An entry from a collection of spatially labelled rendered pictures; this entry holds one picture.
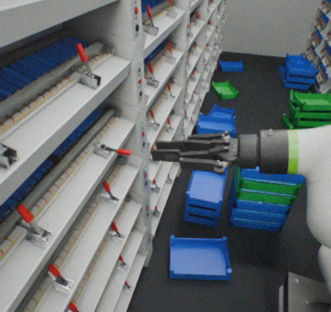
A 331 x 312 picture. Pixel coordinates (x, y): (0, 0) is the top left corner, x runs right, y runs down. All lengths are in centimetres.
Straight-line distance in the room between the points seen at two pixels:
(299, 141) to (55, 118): 46
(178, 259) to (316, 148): 112
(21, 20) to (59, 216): 37
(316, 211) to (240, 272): 105
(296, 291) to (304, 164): 70
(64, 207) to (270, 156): 43
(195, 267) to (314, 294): 58
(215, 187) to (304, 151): 114
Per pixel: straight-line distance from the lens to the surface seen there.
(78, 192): 64
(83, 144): 71
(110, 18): 76
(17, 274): 56
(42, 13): 47
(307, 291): 120
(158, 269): 151
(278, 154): 56
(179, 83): 153
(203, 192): 162
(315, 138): 57
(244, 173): 139
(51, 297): 73
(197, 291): 147
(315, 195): 56
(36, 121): 51
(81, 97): 58
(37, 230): 55
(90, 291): 93
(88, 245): 78
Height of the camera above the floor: 134
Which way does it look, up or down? 38 degrees down
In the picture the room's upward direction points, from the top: straight up
